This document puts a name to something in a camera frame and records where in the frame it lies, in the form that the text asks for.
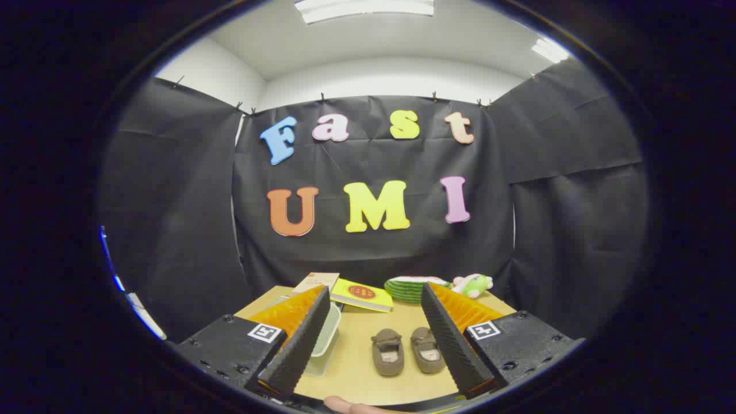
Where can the cream fabric storage box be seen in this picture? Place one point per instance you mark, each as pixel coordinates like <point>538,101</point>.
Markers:
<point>328,336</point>

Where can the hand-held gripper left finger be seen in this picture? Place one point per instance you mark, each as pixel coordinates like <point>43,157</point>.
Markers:
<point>299,345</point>

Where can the long ceiling light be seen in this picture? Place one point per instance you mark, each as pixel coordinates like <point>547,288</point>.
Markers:
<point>549,50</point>
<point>362,8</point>

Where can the black backdrop cloth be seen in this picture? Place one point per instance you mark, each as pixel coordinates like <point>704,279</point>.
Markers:
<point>374,253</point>

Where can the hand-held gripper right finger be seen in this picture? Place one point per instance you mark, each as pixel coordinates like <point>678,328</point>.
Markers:
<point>451,345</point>

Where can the pink and green plush toy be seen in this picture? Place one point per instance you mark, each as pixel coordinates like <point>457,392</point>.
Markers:
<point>474,284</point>

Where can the brown fuzzy shoe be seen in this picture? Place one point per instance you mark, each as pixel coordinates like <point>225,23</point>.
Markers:
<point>425,352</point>
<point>387,353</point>

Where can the beige book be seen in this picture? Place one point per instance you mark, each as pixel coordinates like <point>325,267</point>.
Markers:
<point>315,282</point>

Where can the watermelon slice plush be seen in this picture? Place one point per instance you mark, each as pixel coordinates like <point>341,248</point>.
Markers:
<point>408,290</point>

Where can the yellow book with red circle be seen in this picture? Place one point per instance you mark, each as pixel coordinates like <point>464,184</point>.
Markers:
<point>362,294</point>

